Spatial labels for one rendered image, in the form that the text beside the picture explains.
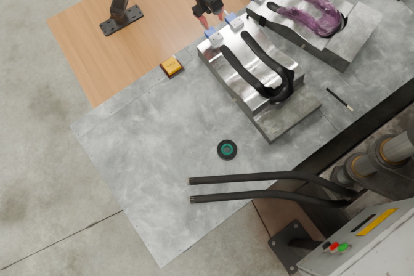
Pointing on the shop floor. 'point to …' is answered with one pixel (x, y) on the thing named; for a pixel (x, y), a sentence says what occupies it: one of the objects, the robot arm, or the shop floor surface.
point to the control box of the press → (353, 244)
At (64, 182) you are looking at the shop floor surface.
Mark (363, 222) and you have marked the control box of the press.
